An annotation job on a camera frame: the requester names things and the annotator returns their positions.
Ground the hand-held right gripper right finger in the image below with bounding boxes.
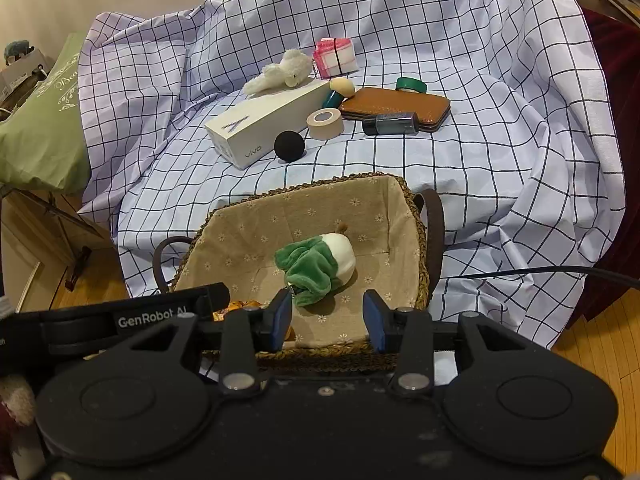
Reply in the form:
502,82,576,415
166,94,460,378
362,289,532,397

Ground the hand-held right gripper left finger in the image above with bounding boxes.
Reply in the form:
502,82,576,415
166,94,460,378
116,289,294,398

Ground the green and white plush radish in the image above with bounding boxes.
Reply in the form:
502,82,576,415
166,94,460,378
274,225,357,309

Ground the woven basket with beige liner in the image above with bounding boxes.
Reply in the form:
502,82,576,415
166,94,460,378
152,172,446,375

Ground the dark bottle with black cap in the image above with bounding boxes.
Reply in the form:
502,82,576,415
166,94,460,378
362,111,420,137

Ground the orange patterned soft toy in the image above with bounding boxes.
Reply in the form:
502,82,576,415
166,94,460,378
212,299,296,343

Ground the wooden cabinet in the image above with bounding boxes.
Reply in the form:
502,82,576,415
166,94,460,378
0,187,117,313

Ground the white checked bed sheet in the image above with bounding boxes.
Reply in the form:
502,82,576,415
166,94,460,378
77,0,630,358

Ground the black foam ball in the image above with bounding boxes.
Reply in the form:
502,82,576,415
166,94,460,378
274,130,306,163

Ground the long white box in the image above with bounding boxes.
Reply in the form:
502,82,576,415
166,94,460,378
205,79,334,171

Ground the green cushion with white print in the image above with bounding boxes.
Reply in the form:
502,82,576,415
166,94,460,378
0,32,94,194

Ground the beige tape roll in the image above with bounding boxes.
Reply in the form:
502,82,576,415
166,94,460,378
306,108,344,141

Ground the brown leather case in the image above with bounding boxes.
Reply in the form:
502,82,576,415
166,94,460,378
339,87,452,134

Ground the green tape roll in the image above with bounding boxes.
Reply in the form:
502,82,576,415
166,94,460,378
395,76,428,95

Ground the white plush rabbit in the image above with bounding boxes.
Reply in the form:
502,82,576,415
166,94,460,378
243,49,315,96

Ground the cardboard box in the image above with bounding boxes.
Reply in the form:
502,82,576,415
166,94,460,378
0,49,57,111

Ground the pink and white box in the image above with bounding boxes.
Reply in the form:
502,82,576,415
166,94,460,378
313,37,359,80

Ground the grey plush toy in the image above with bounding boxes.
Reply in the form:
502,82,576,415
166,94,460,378
4,40,37,67

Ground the dark red cloth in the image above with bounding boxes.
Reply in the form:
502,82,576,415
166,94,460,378
562,6,640,352

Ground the black cable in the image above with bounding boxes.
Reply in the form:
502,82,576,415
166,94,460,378
440,265,640,292

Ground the beige makeup sponge teal handle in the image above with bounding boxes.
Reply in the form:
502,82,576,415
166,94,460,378
321,77,356,109

